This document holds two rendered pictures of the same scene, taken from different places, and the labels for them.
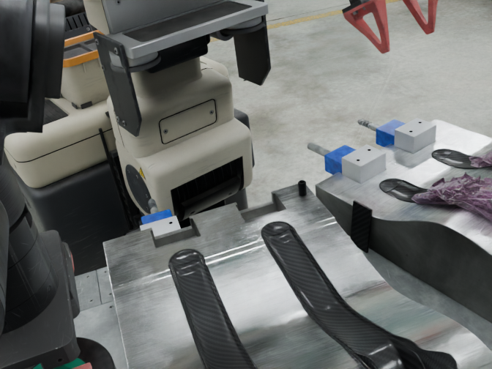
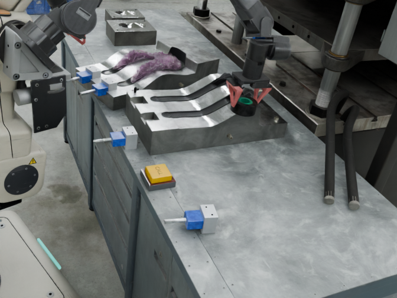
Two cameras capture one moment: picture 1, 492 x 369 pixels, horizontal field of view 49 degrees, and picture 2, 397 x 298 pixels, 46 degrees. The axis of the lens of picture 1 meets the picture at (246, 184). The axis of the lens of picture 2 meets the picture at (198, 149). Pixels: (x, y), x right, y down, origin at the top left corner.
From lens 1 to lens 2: 1.56 m
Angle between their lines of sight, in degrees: 83
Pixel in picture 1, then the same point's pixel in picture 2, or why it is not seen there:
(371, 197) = (127, 88)
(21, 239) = not seen: hidden behind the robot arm
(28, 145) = not seen: outside the picture
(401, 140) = (96, 74)
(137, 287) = (178, 124)
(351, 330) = (201, 93)
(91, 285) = (141, 163)
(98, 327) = (165, 159)
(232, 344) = (200, 112)
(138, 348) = (202, 125)
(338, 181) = (114, 92)
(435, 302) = not seen: hidden behind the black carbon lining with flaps
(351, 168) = (113, 86)
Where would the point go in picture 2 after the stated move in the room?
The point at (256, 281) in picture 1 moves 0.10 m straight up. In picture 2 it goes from (177, 105) to (181, 78)
